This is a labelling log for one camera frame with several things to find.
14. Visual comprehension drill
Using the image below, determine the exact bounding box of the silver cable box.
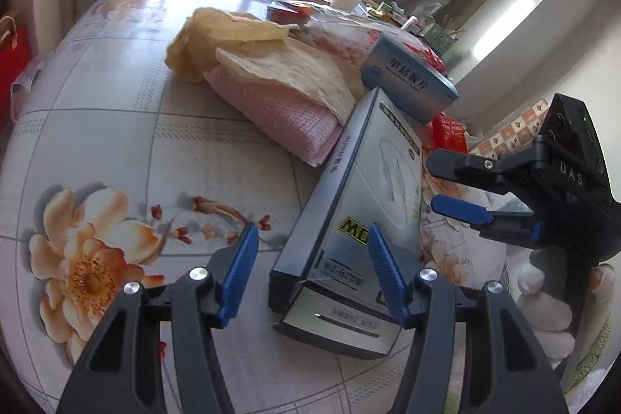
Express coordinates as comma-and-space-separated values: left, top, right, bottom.
269, 88, 422, 359

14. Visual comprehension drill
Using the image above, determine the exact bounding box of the red snack packet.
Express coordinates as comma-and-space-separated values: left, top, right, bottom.
432, 113, 467, 153

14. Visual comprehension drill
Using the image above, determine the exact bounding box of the blue medicine box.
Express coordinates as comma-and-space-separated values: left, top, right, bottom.
360, 36, 459, 124

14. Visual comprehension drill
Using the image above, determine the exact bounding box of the pink scrub sponge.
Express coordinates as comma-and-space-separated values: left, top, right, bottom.
205, 65, 343, 166

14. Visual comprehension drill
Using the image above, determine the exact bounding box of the red cartoon snack bag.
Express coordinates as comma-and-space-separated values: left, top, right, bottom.
266, 0, 446, 73

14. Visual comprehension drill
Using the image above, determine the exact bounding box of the brown paper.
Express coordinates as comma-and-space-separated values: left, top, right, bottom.
164, 7, 364, 124

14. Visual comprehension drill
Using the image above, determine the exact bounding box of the white gloved right hand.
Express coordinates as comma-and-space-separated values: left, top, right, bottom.
512, 252, 618, 368

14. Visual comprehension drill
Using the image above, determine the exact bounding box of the floral tablecloth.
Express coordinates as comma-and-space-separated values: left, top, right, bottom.
0, 0, 508, 414

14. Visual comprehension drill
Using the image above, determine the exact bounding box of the green plastic basket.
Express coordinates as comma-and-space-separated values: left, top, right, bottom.
421, 23, 457, 57

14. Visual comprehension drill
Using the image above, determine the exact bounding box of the patterned roll against wall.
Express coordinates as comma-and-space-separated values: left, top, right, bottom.
470, 99, 550, 160

